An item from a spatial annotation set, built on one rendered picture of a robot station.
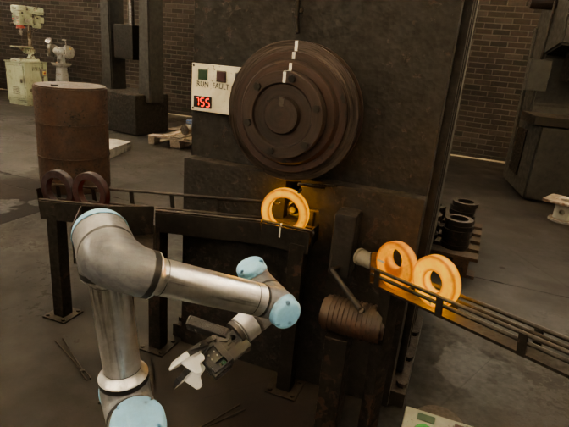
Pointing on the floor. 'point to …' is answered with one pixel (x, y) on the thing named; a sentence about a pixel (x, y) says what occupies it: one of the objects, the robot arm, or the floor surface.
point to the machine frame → (420, 102)
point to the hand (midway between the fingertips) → (168, 378)
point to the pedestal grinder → (61, 59)
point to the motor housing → (341, 352)
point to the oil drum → (72, 130)
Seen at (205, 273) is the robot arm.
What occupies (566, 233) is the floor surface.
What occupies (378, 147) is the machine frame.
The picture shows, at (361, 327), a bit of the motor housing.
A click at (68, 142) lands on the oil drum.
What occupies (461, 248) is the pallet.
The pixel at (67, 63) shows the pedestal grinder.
